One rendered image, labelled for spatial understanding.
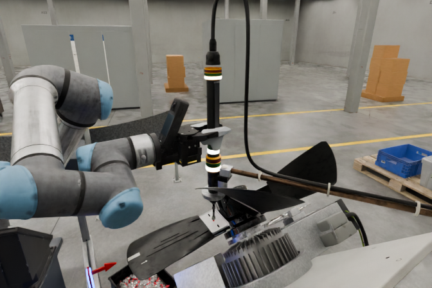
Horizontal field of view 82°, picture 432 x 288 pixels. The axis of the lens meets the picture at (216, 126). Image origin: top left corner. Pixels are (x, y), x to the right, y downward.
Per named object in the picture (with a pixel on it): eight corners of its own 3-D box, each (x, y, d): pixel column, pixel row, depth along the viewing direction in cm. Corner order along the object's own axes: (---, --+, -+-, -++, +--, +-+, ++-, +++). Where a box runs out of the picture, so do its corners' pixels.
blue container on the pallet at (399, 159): (436, 170, 316) (441, 155, 309) (404, 179, 295) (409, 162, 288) (403, 157, 351) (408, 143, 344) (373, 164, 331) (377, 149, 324)
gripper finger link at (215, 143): (230, 145, 68) (198, 150, 65) (231, 125, 66) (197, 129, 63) (235, 150, 65) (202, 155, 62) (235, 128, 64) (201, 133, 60)
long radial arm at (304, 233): (299, 267, 74) (279, 229, 79) (285, 270, 80) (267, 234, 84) (355, 231, 88) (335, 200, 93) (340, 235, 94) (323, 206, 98)
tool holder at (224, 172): (234, 191, 74) (236, 162, 71) (226, 205, 68) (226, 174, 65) (207, 185, 78) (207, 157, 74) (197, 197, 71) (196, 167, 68)
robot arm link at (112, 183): (71, 236, 40) (65, 186, 47) (135, 230, 48) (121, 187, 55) (90, 203, 37) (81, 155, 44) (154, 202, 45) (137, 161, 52)
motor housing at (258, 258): (278, 269, 87) (260, 231, 92) (321, 260, 69) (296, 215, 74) (223, 302, 76) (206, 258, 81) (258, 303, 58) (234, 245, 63)
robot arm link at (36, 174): (13, 44, 62) (2, 180, 30) (62, 61, 70) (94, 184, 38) (0, 83, 66) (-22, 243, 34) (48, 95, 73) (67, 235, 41)
